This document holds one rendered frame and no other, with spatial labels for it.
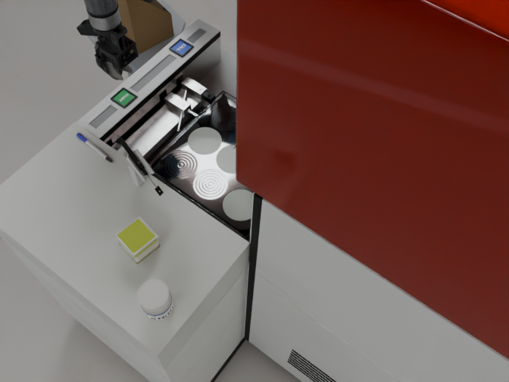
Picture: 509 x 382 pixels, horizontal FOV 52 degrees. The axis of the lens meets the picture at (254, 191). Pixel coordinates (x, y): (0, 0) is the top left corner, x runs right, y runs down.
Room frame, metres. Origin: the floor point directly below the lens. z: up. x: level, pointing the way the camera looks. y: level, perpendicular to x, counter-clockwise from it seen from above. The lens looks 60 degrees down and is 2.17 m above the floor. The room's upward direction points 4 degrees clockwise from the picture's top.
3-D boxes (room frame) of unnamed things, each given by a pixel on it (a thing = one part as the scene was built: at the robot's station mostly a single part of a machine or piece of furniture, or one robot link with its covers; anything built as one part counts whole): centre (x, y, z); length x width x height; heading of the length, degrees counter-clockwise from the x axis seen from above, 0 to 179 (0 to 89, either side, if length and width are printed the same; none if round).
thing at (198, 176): (0.85, 0.07, 0.90); 0.34 x 0.34 x 0.01; 57
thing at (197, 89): (1.11, 0.21, 0.89); 0.08 x 0.03 x 0.03; 57
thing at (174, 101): (1.05, 0.26, 0.89); 0.08 x 0.03 x 0.03; 57
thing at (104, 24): (0.99, 0.39, 1.28); 0.08 x 0.08 x 0.05
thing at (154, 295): (0.38, 0.21, 1.01); 0.07 x 0.07 x 0.10
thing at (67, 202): (0.58, 0.36, 0.89); 0.62 x 0.35 x 0.14; 57
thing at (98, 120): (1.10, 0.33, 0.89); 0.55 x 0.09 x 0.14; 147
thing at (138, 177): (0.71, 0.29, 1.03); 0.06 x 0.04 x 0.13; 57
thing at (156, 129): (0.98, 0.30, 0.87); 0.36 x 0.08 x 0.03; 147
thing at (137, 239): (0.53, 0.27, 1.00); 0.07 x 0.07 x 0.07; 48
